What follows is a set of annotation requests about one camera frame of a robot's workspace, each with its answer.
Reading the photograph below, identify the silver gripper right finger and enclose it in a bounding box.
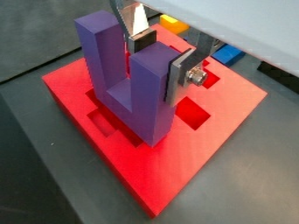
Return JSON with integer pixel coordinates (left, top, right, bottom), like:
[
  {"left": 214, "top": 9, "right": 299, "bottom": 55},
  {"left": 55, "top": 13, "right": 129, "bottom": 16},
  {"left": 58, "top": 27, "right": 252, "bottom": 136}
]
[{"left": 165, "top": 31, "right": 225, "bottom": 107}]

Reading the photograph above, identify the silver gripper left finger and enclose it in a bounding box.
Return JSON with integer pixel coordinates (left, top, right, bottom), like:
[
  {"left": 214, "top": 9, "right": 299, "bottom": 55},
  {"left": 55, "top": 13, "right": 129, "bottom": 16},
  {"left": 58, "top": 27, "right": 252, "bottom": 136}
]
[{"left": 110, "top": 0, "right": 157, "bottom": 54}]

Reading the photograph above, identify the purple U-shaped block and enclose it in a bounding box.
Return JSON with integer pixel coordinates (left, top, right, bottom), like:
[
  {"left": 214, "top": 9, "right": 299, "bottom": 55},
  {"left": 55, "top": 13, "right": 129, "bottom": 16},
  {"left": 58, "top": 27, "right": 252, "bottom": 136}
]
[{"left": 75, "top": 10, "right": 180, "bottom": 146}]

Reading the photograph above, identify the red slotted board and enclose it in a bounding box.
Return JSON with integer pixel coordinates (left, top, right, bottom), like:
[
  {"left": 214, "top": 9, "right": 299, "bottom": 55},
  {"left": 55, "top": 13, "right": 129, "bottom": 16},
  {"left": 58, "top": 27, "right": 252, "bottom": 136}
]
[{"left": 42, "top": 23, "right": 269, "bottom": 219}]

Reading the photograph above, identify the yellow long bar block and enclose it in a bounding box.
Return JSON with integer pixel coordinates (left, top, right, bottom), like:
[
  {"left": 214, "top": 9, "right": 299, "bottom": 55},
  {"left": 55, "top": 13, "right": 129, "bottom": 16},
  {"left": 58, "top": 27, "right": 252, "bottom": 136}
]
[{"left": 161, "top": 14, "right": 190, "bottom": 34}]

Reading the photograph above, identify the blue U-shaped block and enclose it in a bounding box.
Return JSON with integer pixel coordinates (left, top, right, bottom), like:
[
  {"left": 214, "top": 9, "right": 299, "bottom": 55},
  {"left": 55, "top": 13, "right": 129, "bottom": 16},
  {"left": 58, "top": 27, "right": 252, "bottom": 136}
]
[{"left": 212, "top": 44, "right": 246, "bottom": 67}]

